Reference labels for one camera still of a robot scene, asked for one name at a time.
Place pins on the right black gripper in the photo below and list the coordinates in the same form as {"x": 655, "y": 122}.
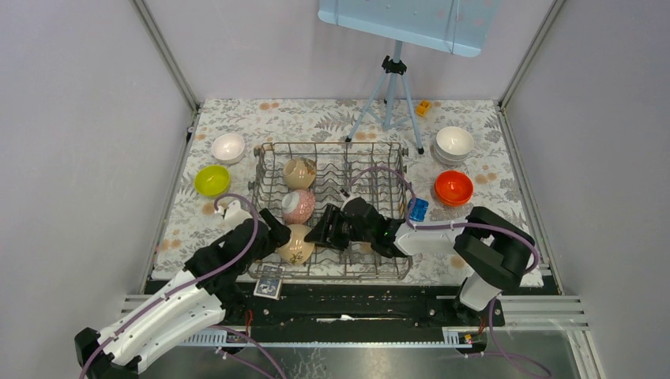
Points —
{"x": 320, "y": 233}

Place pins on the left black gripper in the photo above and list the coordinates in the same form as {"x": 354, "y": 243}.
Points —
{"x": 278, "y": 235}

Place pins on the beige patterned bowl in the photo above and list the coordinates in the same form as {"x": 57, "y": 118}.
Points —
{"x": 297, "y": 251}
{"x": 299, "y": 173}

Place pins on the pink patterned bowl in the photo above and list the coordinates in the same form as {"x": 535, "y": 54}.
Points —
{"x": 297, "y": 206}

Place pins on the yellow-green bowl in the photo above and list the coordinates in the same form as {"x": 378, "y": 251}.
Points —
{"x": 212, "y": 181}

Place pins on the orange bowl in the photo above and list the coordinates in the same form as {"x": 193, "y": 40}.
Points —
{"x": 452, "y": 203}
{"x": 453, "y": 185}

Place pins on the white ribbed bowl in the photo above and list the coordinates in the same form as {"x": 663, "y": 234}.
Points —
{"x": 454, "y": 142}
{"x": 437, "y": 153}

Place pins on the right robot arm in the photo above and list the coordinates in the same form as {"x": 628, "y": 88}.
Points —
{"x": 499, "y": 253}

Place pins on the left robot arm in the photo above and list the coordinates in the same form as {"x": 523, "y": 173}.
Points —
{"x": 202, "y": 294}

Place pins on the blue playing card box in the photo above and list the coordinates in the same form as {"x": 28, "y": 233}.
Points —
{"x": 270, "y": 282}

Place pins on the blue toy block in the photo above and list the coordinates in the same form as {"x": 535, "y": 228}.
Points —
{"x": 418, "y": 209}

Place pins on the floral tablecloth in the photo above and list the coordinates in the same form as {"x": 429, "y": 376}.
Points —
{"x": 318, "y": 190}

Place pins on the orange toy block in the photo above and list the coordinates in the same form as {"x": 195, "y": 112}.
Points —
{"x": 422, "y": 108}

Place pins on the light blue tripod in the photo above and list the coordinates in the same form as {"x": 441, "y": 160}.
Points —
{"x": 393, "y": 73}

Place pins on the light blue board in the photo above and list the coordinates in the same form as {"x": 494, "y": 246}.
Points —
{"x": 455, "y": 27}

